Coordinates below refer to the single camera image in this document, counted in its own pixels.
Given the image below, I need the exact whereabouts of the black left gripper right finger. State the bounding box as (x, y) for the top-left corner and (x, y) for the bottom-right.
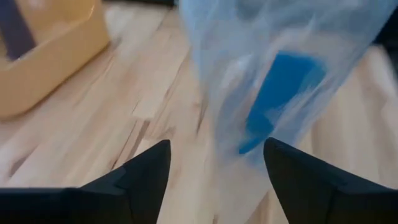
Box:
(263, 137), (398, 224)

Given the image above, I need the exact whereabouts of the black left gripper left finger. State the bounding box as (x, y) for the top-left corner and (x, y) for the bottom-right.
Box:
(0, 139), (172, 224)

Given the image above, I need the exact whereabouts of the bright blue elastic bandage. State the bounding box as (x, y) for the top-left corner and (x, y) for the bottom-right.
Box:
(238, 52), (326, 156)

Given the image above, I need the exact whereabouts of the clear plastic zip bag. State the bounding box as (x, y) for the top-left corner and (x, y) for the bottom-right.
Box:
(178, 0), (398, 178)

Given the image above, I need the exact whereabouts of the dark blue elastic bandage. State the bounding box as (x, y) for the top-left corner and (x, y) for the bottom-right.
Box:
(0, 0), (37, 62)

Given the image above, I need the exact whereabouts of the yellow plastic bin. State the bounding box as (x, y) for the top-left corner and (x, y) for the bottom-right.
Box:
(0, 0), (112, 121)

